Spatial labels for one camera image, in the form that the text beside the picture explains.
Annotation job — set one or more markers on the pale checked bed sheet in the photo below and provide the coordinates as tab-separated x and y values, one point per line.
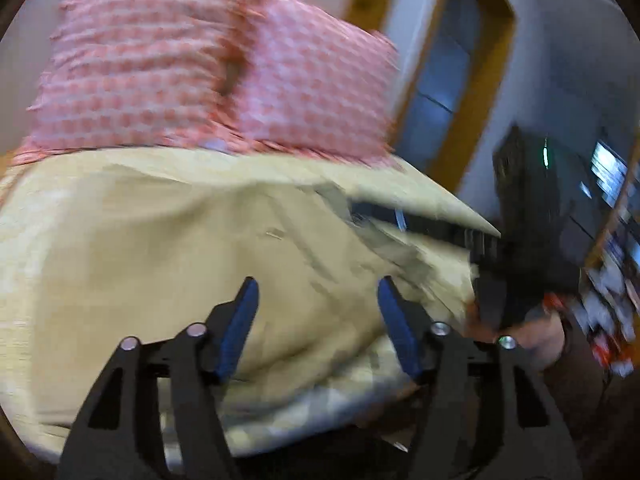
325	405

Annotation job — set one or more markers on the wooden door frame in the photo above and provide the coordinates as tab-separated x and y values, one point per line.
492	80

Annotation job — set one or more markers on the glass door panel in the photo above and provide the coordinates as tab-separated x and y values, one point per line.
442	75

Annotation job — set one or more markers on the pink patterned pillow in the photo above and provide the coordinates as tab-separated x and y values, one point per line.
135	65
315	85

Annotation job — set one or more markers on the lit monitor screen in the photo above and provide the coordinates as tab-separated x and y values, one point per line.
607	172

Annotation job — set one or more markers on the wooden shelf with clutter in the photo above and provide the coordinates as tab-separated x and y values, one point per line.
612	300

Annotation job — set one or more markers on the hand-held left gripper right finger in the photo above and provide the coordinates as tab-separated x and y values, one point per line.
397	332

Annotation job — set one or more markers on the yellow blanket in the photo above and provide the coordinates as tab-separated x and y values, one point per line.
150	260

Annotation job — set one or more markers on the person's right hand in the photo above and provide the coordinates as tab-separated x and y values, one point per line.
537	342

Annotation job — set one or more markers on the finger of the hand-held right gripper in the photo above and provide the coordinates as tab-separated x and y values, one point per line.
435	227

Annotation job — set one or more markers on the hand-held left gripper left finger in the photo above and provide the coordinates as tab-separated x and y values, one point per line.
239	327

